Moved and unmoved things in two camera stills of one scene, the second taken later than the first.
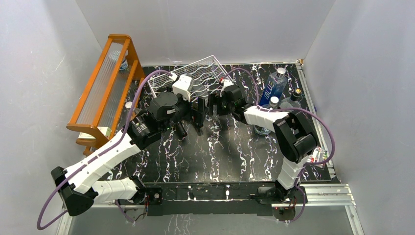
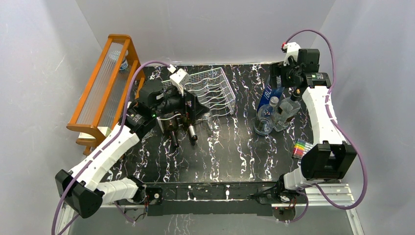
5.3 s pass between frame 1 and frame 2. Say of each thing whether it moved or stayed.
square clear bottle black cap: stayed
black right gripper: moved
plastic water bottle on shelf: stayed
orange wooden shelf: stayed
